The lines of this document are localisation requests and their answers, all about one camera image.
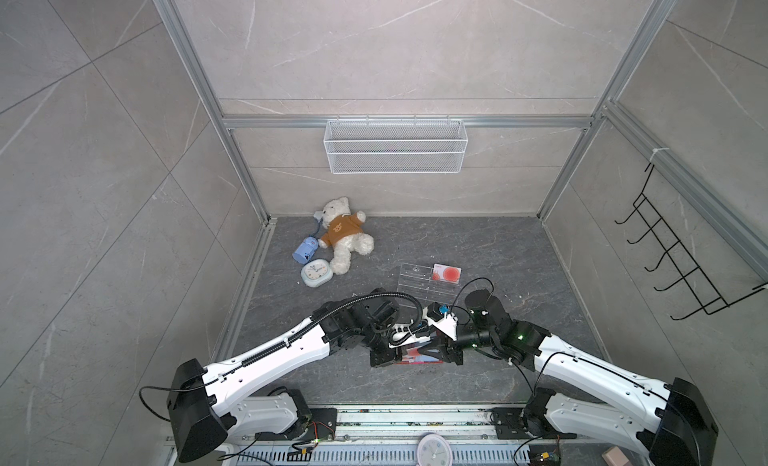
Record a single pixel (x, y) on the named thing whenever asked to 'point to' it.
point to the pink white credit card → (446, 273)
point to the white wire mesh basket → (395, 146)
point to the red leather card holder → (412, 357)
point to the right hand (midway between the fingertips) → (421, 340)
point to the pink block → (615, 457)
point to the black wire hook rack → (673, 247)
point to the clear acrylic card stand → (417, 279)
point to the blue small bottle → (305, 250)
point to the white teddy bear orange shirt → (342, 233)
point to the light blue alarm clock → (316, 273)
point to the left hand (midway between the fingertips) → (403, 342)
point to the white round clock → (434, 450)
